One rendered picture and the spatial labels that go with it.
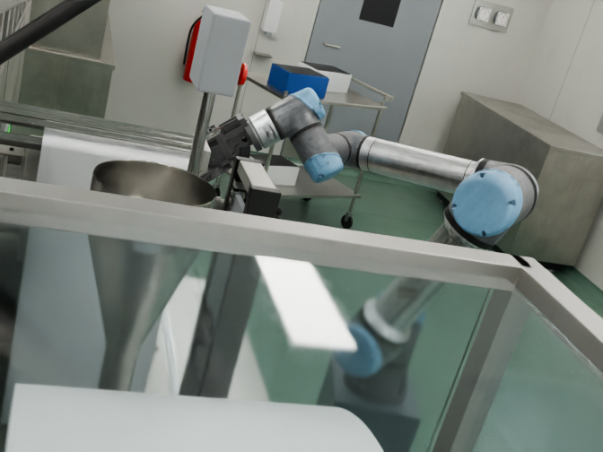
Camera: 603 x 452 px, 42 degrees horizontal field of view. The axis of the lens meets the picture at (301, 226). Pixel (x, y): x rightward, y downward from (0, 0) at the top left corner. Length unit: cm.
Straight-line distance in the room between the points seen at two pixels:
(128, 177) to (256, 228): 35
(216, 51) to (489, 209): 65
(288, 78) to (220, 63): 379
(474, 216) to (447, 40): 536
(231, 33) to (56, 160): 41
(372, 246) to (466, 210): 80
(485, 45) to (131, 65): 290
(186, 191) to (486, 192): 66
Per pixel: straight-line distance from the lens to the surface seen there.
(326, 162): 164
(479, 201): 147
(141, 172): 98
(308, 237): 67
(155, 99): 630
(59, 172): 130
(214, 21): 101
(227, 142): 168
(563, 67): 675
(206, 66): 102
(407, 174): 169
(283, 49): 636
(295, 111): 166
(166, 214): 64
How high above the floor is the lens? 183
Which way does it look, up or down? 20 degrees down
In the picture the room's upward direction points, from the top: 16 degrees clockwise
